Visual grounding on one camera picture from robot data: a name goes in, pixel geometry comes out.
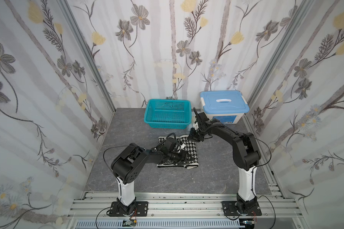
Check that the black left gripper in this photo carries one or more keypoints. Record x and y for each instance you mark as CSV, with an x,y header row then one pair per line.
x,y
182,154

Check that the black white knitted scarf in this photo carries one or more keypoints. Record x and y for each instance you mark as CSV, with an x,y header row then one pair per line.
x,y
187,145

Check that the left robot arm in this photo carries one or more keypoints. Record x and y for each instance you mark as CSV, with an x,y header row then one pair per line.
x,y
131,161

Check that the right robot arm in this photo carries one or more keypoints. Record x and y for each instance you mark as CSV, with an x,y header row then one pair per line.
x,y
246,156

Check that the teal plastic basket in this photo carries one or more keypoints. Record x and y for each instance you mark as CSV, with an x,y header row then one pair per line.
x,y
170,114

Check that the bag of blue masks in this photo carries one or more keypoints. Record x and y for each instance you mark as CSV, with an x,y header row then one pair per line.
x,y
189,128

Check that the white box with blue lid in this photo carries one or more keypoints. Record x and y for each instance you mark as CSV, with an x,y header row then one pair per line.
x,y
226,106

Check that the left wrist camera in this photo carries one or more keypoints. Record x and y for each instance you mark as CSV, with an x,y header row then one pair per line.
x,y
170,144

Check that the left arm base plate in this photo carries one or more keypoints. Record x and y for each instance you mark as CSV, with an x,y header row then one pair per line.
x,y
136,208

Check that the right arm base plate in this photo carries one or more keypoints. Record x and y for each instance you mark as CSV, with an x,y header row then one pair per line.
x,y
241,208

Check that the white slotted cable duct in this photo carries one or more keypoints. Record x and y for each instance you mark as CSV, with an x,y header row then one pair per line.
x,y
160,224

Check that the aluminium rail frame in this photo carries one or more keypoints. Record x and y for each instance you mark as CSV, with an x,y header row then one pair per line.
x,y
278,212

